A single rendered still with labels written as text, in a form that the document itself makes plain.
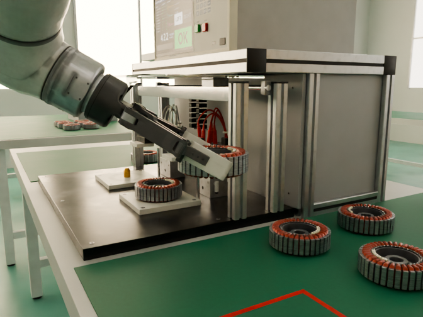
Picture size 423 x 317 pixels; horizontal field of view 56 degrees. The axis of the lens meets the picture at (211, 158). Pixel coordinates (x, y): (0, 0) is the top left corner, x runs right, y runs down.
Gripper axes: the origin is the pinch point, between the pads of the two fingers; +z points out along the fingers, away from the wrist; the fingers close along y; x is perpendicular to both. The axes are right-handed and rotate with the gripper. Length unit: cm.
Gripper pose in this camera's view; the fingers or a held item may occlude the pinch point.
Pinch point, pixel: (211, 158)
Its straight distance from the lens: 63.1
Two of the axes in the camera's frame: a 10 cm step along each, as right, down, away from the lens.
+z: 8.6, 4.7, 2.0
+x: 5.0, -8.6, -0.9
